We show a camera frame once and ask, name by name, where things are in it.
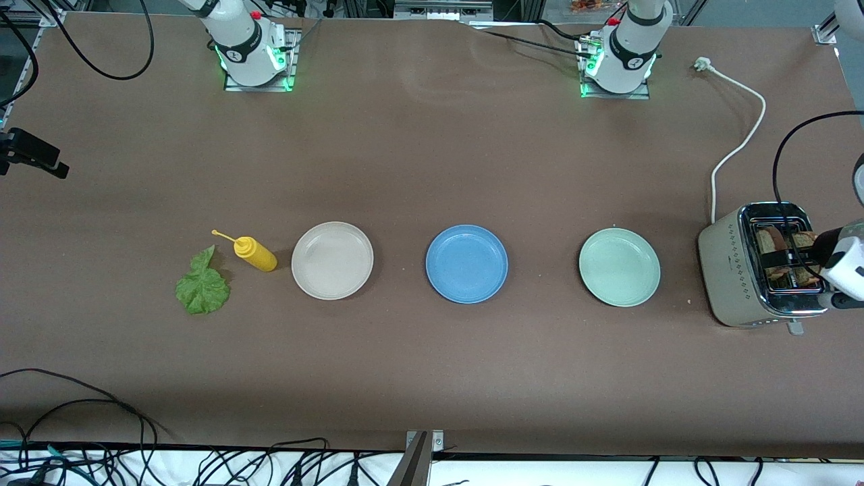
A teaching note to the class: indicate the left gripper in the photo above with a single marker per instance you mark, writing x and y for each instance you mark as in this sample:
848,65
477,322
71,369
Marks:
825,246

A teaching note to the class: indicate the brown bread slice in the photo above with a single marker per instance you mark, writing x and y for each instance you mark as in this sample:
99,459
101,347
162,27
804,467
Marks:
802,239
769,239

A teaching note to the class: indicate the green lettuce leaf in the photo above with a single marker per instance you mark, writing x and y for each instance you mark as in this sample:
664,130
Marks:
202,287

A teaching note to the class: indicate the yellow squeeze sauce bottle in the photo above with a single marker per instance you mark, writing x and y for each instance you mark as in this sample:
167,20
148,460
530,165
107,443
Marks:
256,254

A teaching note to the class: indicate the light green round plate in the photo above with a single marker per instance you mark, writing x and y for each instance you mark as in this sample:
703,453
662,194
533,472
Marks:
619,267

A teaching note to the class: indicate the beige round plate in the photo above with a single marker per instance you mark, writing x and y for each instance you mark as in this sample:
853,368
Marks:
332,260

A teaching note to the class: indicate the blue round plate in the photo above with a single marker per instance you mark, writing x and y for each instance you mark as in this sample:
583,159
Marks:
466,264

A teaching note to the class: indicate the beige chrome toaster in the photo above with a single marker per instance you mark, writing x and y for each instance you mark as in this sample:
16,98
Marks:
725,270

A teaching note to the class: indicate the orange packet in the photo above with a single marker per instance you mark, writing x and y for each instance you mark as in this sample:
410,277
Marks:
590,5

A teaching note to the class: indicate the grey metal box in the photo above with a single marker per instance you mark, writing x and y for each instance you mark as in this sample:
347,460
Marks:
442,10

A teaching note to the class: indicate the aluminium frame rail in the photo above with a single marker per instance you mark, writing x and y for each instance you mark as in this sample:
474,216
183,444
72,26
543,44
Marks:
52,19

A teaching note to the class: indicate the aluminium frame profile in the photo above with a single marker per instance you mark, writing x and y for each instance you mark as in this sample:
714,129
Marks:
825,32

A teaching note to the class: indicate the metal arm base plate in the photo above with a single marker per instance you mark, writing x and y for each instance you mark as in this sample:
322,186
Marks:
294,67
611,96

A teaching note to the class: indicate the metal table bracket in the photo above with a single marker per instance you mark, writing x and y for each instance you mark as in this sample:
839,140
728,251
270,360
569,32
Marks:
418,466

